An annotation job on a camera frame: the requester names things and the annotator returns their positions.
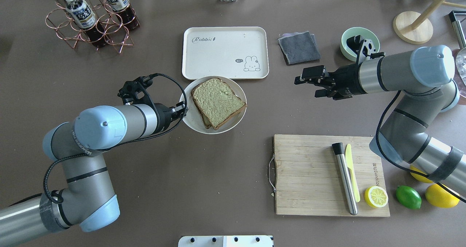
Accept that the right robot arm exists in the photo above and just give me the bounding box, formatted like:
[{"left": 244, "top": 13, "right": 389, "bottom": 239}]
[{"left": 295, "top": 43, "right": 466, "bottom": 196}]

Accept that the cream rabbit tray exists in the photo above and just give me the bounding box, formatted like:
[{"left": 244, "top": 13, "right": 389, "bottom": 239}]
[{"left": 182, "top": 27, "right": 269, "bottom": 80}]

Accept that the steel muddler black head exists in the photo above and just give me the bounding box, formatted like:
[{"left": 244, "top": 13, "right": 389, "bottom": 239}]
[{"left": 332, "top": 142, "right": 358, "bottom": 216}]

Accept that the yellow lemon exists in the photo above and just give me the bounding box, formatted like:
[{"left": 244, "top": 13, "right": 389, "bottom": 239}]
[
  {"left": 425, "top": 184, "right": 460, "bottom": 208},
  {"left": 410, "top": 164, "right": 433, "bottom": 184}
]

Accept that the grey folded cloth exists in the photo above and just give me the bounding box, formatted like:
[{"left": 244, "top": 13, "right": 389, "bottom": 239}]
[{"left": 278, "top": 31, "right": 321, "bottom": 65}]

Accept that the copper wire bottle rack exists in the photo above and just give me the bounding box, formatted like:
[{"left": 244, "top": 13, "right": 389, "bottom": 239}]
[{"left": 46, "top": 0, "right": 140, "bottom": 53}]

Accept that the yellow plastic knife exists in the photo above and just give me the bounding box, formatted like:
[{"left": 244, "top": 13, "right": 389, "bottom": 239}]
[{"left": 345, "top": 144, "right": 360, "bottom": 203}]

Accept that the lemon half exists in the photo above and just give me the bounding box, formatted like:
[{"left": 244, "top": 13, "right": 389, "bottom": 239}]
[{"left": 364, "top": 186, "right": 389, "bottom": 208}]

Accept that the green lime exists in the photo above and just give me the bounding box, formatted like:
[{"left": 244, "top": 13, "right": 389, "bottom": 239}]
[{"left": 395, "top": 186, "right": 422, "bottom": 210}]

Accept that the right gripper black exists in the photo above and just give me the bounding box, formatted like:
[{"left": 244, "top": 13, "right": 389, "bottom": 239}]
[{"left": 294, "top": 63, "right": 363, "bottom": 100}]

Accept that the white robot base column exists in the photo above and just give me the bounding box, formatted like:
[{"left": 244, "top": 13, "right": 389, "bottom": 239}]
[{"left": 178, "top": 235, "right": 274, "bottom": 247}]

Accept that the dark tea bottle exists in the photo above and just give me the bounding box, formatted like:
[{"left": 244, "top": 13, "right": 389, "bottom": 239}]
[{"left": 65, "top": 0, "right": 107, "bottom": 48}]

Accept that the pink bowl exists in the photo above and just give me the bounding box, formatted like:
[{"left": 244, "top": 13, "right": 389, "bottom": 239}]
[{"left": 453, "top": 68, "right": 466, "bottom": 105}]

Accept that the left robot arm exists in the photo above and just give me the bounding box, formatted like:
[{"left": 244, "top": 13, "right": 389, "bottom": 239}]
[{"left": 1, "top": 101, "right": 187, "bottom": 247}]

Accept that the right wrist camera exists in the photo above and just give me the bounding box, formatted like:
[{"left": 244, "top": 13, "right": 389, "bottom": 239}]
[{"left": 346, "top": 35, "right": 386, "bottom": 65}]

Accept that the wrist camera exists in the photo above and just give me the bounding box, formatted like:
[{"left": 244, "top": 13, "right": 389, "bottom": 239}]
[
  {"left": 346, "top": 35, "right": 386, "bottom": 65},
  {"left": 118, "top": 76, "right": 154, "bottom": 107}
]

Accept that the white plate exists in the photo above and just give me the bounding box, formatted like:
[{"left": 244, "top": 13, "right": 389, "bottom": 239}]
[{"left": 183, "top": 76, "right": 247, "bottom": 135}]

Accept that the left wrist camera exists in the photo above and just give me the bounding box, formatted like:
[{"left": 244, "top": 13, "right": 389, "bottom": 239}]
[{"left": 118, "top": 76, "right": 154, "bottom": 107}]

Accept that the green ceramic bowl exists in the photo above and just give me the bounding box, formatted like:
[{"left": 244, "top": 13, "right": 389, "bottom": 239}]
[{"left": 340, "top": 27, "right": 380, "bottom": 61}]

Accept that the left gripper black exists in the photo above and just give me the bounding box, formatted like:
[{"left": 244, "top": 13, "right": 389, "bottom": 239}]
[{"left": 155, "top": 101, "right": 187, "bottom": 133}]

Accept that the wooden stand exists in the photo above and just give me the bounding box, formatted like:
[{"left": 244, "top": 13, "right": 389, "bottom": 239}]
[{"left": 392, "top": 0, "right": 465, "bottom": 44}]

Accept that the bread slice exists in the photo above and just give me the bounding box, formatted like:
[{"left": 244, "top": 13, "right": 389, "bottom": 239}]
[
  {"left": 191, "top": 77, "right": 247, "bottom": 127},
  {"left": 200, "top": 112, "right": 233, "bottom": 130}
]

